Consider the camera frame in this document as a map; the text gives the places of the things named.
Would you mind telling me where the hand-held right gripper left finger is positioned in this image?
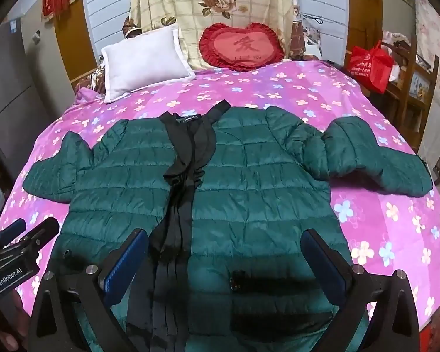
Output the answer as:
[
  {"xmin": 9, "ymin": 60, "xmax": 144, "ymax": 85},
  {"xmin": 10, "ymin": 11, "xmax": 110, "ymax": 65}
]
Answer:
[{"xmin": 28, "ymin": 228, "xmax": 149, "ymax": 352}]

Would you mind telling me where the green puffer jacket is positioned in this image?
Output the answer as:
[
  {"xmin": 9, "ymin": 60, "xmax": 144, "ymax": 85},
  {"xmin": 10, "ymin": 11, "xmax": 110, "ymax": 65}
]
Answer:
[{"xmin": 22, "ymin": 99, "xmax": 435, "ymax": 352}]

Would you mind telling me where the pink floral bed blanket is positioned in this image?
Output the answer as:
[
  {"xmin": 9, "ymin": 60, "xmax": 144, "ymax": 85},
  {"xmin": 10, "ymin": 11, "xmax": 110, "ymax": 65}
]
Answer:
[{"xmin": 9, "ymin": 60, "xmax": 440, "ymax": 323}]

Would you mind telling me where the grey refrigerator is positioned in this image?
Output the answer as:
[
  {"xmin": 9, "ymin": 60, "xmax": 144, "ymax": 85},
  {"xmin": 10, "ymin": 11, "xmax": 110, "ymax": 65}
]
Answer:
[{"xmin": 0, "ymin": 0, "xmax": 74, "ymax": 147}]

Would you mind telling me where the red heart cushion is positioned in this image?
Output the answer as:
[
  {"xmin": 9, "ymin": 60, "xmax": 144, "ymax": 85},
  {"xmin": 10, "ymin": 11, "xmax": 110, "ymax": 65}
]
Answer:
[{"xmin": 199, "ymin": 23, "xmax": 286, "ymax": 73}]

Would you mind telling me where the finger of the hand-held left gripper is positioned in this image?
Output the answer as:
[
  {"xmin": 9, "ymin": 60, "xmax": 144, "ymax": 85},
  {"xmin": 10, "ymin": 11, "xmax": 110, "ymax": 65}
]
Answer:
[
  {"xmin": 0, "ymin": 218, "xmax": 27, "ymax": 246},
  {"xmin": 20, "ymin": 217, "xmax": 60, "ymax": 254}
]

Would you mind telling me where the red shopping bag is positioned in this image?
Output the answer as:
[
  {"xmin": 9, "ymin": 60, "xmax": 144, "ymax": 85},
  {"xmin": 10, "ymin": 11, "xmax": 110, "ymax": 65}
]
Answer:
[{"xmin": 346, "ymin": 40, "xmax": 395, "ymax": 94}]

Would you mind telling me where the wooden door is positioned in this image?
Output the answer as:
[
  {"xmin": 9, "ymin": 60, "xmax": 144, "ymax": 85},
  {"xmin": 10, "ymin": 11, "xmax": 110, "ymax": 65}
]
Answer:
[
  {"xmin": 346, "ymin": 0, "xmax": 384, "ymax": 50},
  {"xmin": 55, "ymin": 0, "xmax": 98, "ymax": 81}
]

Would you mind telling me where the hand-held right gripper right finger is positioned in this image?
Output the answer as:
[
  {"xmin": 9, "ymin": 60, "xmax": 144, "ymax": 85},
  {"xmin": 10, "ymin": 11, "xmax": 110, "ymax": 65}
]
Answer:
[{"xmin": 301, "ymin": 228, "xmax": 421, "ymax": 352}]

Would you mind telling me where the yellow rose print cloth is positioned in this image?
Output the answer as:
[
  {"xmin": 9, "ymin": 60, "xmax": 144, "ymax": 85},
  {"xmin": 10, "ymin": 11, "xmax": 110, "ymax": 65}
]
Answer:
[{"xmin": 129, "ymin": 0, "xmax": 297, "ymax": 70}]

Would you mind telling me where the wooden shelf rack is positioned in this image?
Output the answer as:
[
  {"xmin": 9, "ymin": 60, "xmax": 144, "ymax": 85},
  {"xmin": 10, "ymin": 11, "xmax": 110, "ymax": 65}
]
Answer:
[{"xmin": 383, "ymin": 37, "xmax": 440, "ymax": 155}]

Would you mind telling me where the white floral pillow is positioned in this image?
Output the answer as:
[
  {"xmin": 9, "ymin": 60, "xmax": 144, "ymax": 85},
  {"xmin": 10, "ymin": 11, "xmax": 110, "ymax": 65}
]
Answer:
[{"xmin": 302, "ymin": 18, "xmax": 323, "ymax": 61}]

